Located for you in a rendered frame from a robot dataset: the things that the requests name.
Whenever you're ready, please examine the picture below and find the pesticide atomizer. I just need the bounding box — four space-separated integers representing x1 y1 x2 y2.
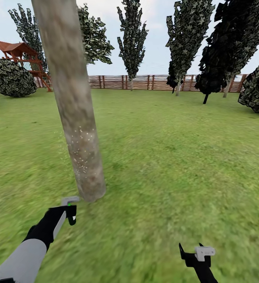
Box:
68 216 76 225

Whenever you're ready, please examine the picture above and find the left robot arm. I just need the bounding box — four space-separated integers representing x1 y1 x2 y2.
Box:
0 196 80 283

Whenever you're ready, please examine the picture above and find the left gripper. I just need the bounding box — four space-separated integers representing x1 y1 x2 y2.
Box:
64 205 77 217

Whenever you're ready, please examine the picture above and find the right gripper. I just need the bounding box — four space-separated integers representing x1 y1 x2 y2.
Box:
179 243 211 276

